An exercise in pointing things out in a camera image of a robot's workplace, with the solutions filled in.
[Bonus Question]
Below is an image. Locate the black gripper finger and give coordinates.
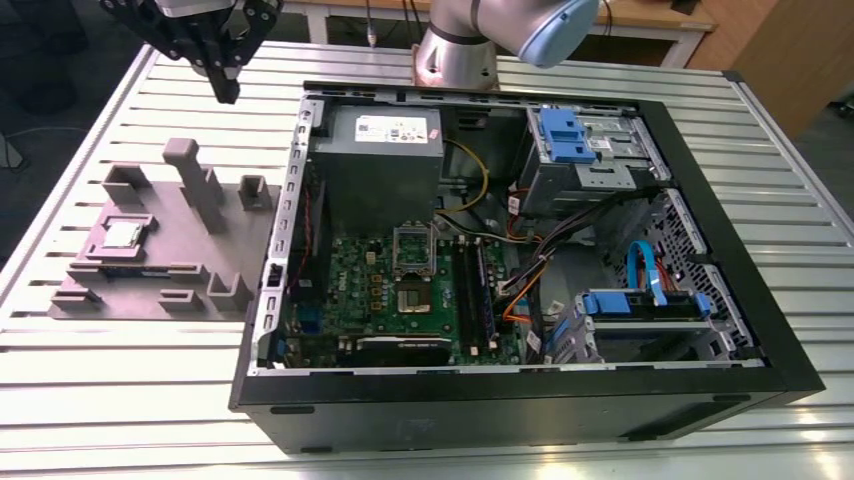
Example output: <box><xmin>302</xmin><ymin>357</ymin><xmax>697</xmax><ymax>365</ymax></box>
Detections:
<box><xmin>223</xmin><ymin>0</ymin><xmax>286</xmax><ymax>104</ymax></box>
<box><xmin>99</xmin><ymin>0</ymin><xmax>229</xmax><ymax>104</ymax></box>

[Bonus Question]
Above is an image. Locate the CPU with silver top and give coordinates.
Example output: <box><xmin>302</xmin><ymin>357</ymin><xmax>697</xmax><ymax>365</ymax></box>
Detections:
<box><xmin>98</xmin><ymin>219</ymin><xmax>146</xmax><ymax>250</ymax></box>

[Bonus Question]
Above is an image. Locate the CPU socket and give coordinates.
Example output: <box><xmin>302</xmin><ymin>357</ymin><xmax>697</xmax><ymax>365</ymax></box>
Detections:
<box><xmin>393</xmin><ymin>279</ymin><xmax>439</xmax><ymax>317</ymax></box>

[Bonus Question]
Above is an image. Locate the grey power supply unit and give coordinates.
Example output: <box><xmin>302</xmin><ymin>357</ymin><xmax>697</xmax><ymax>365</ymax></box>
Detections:
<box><xmin>311</xmin><ymin>105</ymin><xmax>446</xmax><ymax>236</ymax></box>

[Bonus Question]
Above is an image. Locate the grey parts rack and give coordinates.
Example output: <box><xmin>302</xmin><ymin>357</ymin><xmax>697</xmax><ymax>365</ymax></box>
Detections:
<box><xmin>50</xmin><ymin>138</ymin><xmax>283</xmax><ymax>322</ymax></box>

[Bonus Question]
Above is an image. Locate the spare RAM stick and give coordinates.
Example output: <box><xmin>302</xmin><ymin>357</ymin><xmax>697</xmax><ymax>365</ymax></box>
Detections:
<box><xmin>99</xmin><ymin>268</ymin><xmax>174</xmax><ymax>279</ymax></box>

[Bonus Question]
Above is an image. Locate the blue plastic drive latch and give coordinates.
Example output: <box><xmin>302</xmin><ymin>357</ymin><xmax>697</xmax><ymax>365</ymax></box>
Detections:
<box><xmin>541</xmin><ymin>108</ymin><xmax>598</xmax><ymax>165</ymax></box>

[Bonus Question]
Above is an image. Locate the green motherboard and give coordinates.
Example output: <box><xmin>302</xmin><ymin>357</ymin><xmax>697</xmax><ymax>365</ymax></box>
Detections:
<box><xmin>283</xmin><ymin>219</ymin><xmax>536</xmax><ymax>369</ymax></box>

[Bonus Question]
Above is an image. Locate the silver drive cage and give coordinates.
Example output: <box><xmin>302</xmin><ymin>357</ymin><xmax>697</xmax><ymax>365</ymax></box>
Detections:
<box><xmin>518</xmin><ymin>105</ymin><xmax>672</xmax><ymax>217</ymax></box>

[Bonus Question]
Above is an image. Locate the long black RAM slot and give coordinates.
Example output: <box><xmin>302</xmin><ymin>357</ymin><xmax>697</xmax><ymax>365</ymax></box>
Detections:
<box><xmin>453</xmin><ymin>236</ymin><xmax>479</xmax><ymax>354</ymax></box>

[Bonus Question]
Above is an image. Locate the installed black RAM stick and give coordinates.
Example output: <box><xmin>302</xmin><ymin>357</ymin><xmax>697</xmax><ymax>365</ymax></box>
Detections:
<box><xmin>470</xmin><ymin>236</ymin><xmax>502</xmax><ymax>351</ymax></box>

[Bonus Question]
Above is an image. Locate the black graphics card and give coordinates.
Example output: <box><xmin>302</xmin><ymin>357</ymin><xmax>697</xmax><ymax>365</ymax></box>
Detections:
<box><xmin>339</xmin><ymin>334</ymin><xmax>453</xmax><ymax>368</ymax></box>

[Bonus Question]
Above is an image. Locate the wooden cabinet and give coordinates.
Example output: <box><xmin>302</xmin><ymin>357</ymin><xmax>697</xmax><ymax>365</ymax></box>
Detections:
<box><xmin>686</xmin><ymin>0</ymin><xmax>854</xmax><ymax>139</ymax></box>

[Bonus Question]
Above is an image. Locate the hard disk in blue carrier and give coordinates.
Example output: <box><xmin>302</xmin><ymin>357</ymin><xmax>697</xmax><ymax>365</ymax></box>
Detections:
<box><xmin>578</xmin><ymin>289</ymin><xmax>713</xmax><ymax>322</ymax></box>

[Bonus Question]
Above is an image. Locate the silver disk bay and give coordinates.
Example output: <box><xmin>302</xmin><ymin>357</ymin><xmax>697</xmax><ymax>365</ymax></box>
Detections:
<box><xmin>572</xmin><ymin>288</ymin><xmax>764</xmax><ymax>365</ymax></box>

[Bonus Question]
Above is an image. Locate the black open PC case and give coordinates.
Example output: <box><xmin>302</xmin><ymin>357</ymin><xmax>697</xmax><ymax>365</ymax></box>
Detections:
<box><xmin>229</xmin><ymin>79</ymin><xmax>828</xmax><ymax>455</ymax></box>

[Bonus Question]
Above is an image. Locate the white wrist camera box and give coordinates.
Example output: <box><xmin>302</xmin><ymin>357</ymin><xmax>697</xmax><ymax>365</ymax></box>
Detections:
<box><xmin>154</xmin><ymin>0</ymin><xmax>237</xmax><ymax>19</ymax></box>

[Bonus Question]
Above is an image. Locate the dangling cable with plug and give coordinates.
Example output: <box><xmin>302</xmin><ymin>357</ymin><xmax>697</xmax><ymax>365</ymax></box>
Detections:
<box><xmin>363</xmin><ymin>0</ymin><xmax>381</xmax><ymax>49</ymax></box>

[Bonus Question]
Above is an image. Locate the yellow wire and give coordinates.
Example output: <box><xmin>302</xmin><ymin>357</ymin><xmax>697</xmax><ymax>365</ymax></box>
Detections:
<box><xmin>439</xmin><ymin>139</ymin><xmax>491</xmax><ymax>215</ymax></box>

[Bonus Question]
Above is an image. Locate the wooden desk white frame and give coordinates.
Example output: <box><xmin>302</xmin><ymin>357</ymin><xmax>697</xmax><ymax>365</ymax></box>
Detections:
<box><xmin>303</xmin><ymin>0</ymin><xmax>721</xmax><ymax>70</ymax></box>

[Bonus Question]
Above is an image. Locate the black cable bundle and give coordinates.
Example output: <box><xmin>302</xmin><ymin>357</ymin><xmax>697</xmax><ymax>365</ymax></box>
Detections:
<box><xmin>500</xmin><ymin>187</ymin><xmax>669</xmax><ymax>296</ymax></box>

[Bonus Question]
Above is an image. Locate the orange wire bundle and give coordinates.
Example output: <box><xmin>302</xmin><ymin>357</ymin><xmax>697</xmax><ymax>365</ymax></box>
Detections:
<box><xmin>500</xmin><ymin>294</ymin><xmax>536</xmax><ymax>324</ymax></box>

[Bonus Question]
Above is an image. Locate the blue ribbon wire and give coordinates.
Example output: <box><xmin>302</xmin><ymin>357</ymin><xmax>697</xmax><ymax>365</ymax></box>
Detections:
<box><xmin>544</xmin><ymin>317</ymin><xmax>577</xmax><ymax>364</ymax></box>

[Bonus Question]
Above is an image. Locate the blue flat wire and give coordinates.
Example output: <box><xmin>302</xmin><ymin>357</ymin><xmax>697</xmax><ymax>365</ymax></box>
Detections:
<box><xmin>626</xmin><ymin>240</ymin><xmax>669</xmax><ymax>307</ymax></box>

